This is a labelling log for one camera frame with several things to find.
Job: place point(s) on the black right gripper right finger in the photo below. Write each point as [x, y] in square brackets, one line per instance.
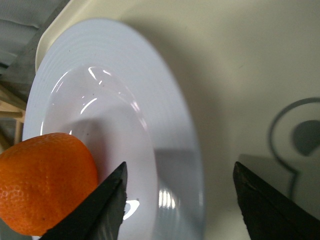
[267, 213]

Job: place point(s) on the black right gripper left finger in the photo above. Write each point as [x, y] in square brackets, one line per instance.
[100, 215]

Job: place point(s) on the orange mandarin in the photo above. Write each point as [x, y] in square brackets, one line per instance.
[42, 180]

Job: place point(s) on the white ridged plate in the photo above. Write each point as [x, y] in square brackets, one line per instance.
[104, 83]

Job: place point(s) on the wooden dish rack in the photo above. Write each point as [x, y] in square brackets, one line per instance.
[11, 107]

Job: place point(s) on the beige bear serving tray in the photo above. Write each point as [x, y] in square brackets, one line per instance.
[244, 66]

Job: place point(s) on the grey curtain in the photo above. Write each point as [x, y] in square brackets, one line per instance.
[19, 22]

